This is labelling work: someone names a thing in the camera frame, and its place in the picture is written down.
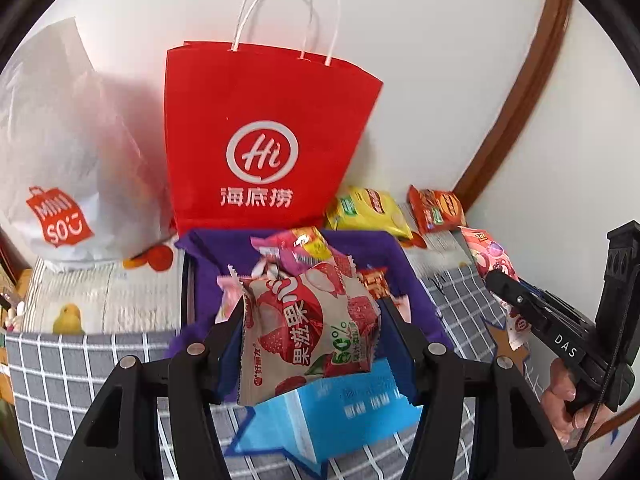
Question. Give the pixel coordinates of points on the red paper shopping bag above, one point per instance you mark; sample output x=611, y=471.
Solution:
x=260, y=110

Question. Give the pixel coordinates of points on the brown wooden door frame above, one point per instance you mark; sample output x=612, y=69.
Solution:
x=525, y=85

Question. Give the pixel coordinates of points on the blue tissue pack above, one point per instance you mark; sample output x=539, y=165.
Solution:
x=350, y=410

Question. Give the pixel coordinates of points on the person's right hand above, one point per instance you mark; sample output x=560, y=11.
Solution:
x=560, y=400

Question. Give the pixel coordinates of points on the purple cloth bag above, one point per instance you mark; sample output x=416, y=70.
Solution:
x=210, y=255

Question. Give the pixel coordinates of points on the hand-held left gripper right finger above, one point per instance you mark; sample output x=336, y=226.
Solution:
x=400, y=355

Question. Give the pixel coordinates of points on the orange chip bag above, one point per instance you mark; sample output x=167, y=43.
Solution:
x=440, y=210

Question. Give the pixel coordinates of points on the lychee print snack packet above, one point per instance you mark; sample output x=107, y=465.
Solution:
x=305, y=330

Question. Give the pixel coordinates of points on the yellow chip bag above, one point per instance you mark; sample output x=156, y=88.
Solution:
x=370, y=210

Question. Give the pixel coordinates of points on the long red snack packet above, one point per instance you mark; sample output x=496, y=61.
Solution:
x=487, y=252

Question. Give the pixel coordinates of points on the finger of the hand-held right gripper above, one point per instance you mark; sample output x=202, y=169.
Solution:
x=550, y=300
x=515, y=300

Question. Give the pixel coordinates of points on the red gold snack packet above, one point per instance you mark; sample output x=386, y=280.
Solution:
x=375, y=282

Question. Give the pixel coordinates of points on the pink white snack packet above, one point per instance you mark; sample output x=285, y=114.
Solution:
x=230, y=290

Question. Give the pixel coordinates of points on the wooden headboard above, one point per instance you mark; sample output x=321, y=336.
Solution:
x=22, y=285

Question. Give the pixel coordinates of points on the grey checked blanket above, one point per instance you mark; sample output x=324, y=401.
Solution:
x=50, y=370

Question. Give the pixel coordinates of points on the white plastic shopping bag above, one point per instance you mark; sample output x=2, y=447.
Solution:
x=75, y=160

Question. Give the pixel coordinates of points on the pink yellow snack packet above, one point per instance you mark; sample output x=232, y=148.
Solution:
x=295, y=245

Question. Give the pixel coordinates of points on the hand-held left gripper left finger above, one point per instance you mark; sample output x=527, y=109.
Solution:
x=230, y=355

